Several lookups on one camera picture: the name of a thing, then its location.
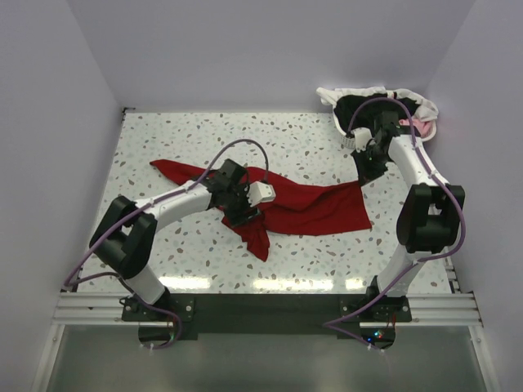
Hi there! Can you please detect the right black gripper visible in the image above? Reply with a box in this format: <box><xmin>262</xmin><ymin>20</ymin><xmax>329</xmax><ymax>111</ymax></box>
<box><xmin>351</xmin><ymin>145</ymin><xmax>391</xmax><ymax>187</ymax></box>

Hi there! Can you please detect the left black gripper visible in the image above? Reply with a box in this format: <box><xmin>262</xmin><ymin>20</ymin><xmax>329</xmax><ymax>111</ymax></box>
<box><xmin>222</xmin><ymin>180</ymin><xmax>261</xmax><ymax>227</ymax></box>

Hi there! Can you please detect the red t shirt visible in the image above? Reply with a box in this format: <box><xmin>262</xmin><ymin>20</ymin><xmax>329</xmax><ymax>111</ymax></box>
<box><xmin>149</xmin><ymin>158</ymin><xmax>373</xmax><ymax>262</ymax></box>

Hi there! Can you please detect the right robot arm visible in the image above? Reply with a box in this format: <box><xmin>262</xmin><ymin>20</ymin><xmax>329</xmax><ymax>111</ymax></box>
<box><xmin>352</xmin><ymin>111</ymin><xmax>465</xmax><ymax>321</ymax></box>

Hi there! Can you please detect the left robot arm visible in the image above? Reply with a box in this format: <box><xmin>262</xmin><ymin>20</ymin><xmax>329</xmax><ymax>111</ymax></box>
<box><xmin>89</xmin><ymin>159</ymin><xmax>275</xmax><ymax>320</ymax></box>

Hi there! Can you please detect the white laundry basket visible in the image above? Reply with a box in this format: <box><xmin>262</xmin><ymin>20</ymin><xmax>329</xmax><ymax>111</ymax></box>
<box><xmin>331</xmin><ymin>87</ymin><xmax>438</xmax><ymax>151</ymax></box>

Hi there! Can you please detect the black garment in basket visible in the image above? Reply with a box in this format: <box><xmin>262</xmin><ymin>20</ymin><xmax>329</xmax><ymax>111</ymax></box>
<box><xmin>333</xmin><ymin>91</ymin><xmax>422</xmax><ymax>136</ymax></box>

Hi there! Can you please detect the pink garment in basket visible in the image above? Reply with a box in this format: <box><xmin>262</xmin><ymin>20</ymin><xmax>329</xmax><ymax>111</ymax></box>
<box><xmin>399</xmin><ymin>118</ymin><xmax>436</xmax><ymax>141</ymax></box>

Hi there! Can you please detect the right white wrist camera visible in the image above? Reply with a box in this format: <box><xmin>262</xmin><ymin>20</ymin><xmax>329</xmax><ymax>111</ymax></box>
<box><xmin>352</xmin><ymin>127</ymin><xmax>373</xmax><ymax>152</ymax></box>

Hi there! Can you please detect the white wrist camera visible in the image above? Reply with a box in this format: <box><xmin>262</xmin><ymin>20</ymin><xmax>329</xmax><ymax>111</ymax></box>
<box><xmin>352</xmin><ymin>127</ymin><xmax>373</xmax><ymax>152</ymax></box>
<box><xmin>247</xmin><ymin>181</ymin><xmax>276</xmax><ymax>207</ymax></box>

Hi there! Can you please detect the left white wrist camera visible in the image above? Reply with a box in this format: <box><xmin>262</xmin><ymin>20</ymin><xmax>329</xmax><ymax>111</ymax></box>
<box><xmin>247</xmin><ymin>181</ymin><xmax>276</xmax><ymax>207</ymax></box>

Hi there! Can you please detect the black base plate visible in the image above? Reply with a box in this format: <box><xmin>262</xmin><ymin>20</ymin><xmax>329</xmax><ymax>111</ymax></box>
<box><xmin>119</xmin><ymin>294</ymin><xmax>413</xmax><ymax>349</ymax></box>

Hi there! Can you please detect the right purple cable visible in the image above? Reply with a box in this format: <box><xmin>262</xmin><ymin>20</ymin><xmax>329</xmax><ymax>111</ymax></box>
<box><xmin>322</xmin><ymin>96</ymin><xmax>467</xmax><ymax>342</ymax></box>

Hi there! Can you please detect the purple cable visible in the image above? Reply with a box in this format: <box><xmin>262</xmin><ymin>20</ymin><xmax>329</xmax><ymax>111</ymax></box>
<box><xmin>64</xmin><ymin>139</ymin><xmax>270</xmax><ymax>289</ymax></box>
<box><xmin>322</xmin><ymin>96</ymin><xmax>467</xmax><ymax>342</ymax></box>

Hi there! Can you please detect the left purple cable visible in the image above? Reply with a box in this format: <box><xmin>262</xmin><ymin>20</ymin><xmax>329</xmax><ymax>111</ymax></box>
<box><xmin>64</xmin><ymin>139</ymin><xmax>270</xmax><ymax>289</ymax></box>

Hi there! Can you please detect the aluminium frame rail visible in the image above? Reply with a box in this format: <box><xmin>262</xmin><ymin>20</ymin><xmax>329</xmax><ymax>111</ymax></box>
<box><xmin>53</xmin><ymin>292</ymin><xmax>483</xmax><ymax>327</ymax></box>

